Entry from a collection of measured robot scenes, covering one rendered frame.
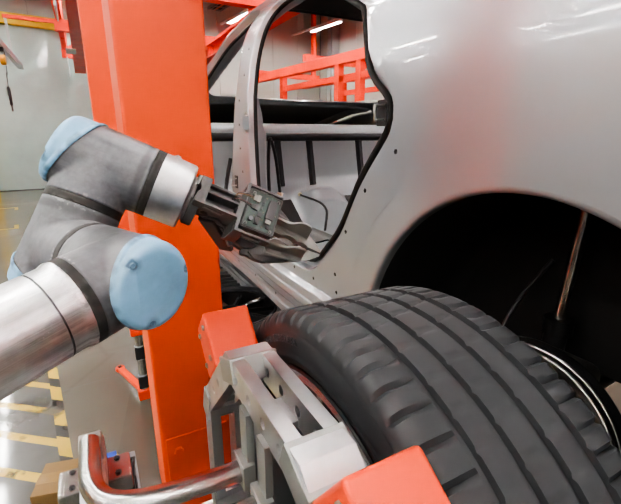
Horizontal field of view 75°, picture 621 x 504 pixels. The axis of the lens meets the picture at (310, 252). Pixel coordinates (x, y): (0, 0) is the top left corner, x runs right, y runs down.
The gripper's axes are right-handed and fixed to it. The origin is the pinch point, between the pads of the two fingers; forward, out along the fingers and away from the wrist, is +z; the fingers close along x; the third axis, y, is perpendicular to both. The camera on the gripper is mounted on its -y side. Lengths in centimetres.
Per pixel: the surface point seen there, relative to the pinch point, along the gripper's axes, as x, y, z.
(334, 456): -25.1, 21.9, -1.1
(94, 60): 120, -176, -86
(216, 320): -13.6, -8.2, -9.1
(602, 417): -12, 13, 52
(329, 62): 708, -698, 196
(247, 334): -14.4, -7.0, -4.0
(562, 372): -6.4, 8.8, 48.5
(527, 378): -13.1, 25.2, 18.8
